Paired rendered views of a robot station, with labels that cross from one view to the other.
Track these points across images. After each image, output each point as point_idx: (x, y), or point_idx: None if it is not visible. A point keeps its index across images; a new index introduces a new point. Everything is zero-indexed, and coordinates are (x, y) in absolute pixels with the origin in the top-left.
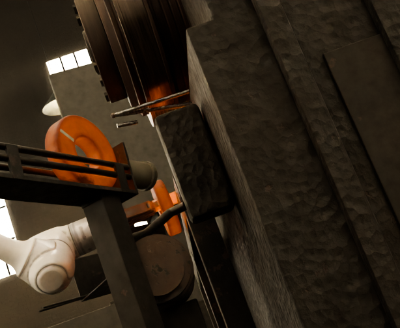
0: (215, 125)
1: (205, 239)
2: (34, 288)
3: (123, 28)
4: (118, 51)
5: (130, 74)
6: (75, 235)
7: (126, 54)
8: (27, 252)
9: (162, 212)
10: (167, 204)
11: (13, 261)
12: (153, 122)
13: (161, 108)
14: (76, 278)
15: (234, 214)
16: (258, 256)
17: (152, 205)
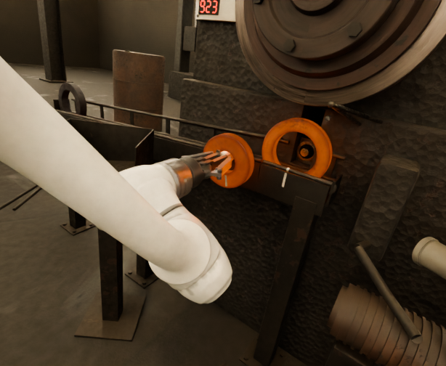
0: None
1: (309, 237)
2: (189, 298)
3: (443, 37)
4: (392, 41)
5: (373, 74)
6: (180, 190)
7: (399, 55)
8: (205, 258)
9: (241, 175)
10: (250, 171)
11: (182, 271)
12: (303, 104)
13: (351, 118)
14: None
15: (324, 218)
16: (359, 274)
17: None
